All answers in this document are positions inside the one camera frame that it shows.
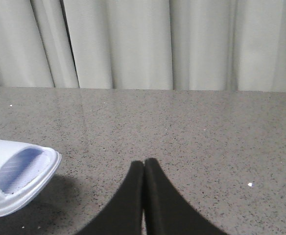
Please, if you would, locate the pale grey curtain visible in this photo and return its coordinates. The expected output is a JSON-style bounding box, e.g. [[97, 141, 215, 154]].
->
[[0, 0, 286, 92]]

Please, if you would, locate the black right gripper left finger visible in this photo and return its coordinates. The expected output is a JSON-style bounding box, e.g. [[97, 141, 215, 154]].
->
[[78, 161, 143, 235]]

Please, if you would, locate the light blue slipper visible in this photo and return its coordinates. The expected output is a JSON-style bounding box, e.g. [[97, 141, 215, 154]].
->
[[0, 140, 62, 217]]

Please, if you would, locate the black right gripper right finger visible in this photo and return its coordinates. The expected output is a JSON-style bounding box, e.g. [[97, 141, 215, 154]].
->
[[144, 158, 226, 235]]

